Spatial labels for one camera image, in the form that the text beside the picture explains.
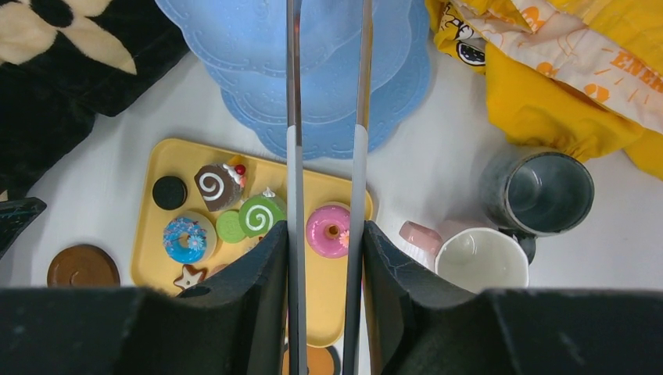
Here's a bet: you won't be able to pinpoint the star cookie left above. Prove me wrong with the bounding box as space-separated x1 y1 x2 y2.
173 264 207 291

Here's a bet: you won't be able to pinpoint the black sandwich cookie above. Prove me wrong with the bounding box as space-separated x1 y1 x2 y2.
152 176 188 210

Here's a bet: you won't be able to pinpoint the yellow black round coaster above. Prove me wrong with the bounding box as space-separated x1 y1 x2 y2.
305 346 342 375

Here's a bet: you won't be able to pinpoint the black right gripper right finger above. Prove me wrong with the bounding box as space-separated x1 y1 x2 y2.
361 221 662 374

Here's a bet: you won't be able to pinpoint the blue three-tier cake stand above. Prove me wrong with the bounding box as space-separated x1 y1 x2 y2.
158 1 431 159

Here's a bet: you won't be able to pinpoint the brown round coaster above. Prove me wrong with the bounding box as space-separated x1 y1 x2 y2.
46 244 120 288

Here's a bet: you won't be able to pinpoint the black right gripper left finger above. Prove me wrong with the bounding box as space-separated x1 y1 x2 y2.
1 222 288 374

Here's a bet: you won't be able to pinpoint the yellow garment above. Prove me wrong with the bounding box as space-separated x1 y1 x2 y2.
425 1 662 177

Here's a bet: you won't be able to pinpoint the pink mug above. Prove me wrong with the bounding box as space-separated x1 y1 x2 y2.
400 220 529 294

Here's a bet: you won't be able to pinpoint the black floral plush pillow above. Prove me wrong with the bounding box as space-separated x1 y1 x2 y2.
1 1 188 200

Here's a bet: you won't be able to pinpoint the yellow serving tray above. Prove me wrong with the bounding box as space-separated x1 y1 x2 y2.
131 138 352 348

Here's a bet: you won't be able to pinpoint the green macaron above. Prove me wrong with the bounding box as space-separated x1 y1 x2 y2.
216 209 246 244

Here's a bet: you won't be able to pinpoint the pink frosted donut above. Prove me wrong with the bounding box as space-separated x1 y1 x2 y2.
306 202 350 259

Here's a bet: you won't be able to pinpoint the chocolate swirl roll cake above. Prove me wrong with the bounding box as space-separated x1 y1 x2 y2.
194 163 246 212

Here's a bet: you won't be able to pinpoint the metal serving tongs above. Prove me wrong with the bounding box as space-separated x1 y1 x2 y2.
285 1 373 374

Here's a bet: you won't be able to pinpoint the grey mug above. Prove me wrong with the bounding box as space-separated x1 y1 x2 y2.
478 146 595 263

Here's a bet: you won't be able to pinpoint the blue frosted donut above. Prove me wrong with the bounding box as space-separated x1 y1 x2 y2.
163 211 217 264

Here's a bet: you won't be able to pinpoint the green swirl roll cake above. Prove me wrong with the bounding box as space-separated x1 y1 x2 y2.
239 187 287 238

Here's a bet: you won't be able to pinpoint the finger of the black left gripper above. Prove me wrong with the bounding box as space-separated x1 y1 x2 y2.
0 197 47 258

